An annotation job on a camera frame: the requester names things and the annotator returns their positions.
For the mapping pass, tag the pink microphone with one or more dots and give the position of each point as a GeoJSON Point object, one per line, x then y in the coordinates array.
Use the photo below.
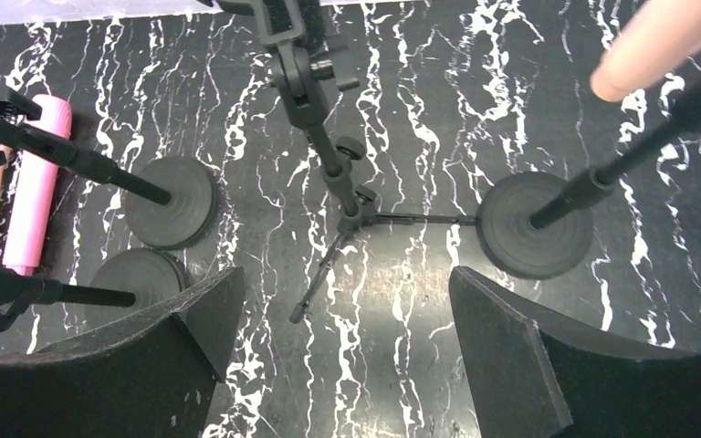
{"type": "Point", "coordinates": [34, 191]}

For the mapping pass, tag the black tripod shock-mount stand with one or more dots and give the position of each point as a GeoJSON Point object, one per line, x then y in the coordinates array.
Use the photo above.
{"type": "Point", "coordinates": [303, 55]}

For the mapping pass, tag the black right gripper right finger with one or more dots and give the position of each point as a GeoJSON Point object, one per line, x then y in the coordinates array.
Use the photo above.
{"type": "Point", "coordinates": [534, 372]}

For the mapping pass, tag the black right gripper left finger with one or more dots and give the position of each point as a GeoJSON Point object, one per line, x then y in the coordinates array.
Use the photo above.
{"type": "Point", "coordinates": [150, 374]}

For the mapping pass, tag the black round-base microphone stand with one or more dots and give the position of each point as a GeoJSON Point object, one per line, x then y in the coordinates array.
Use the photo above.
{"type": "Point", "coordinates": [169, 204]}

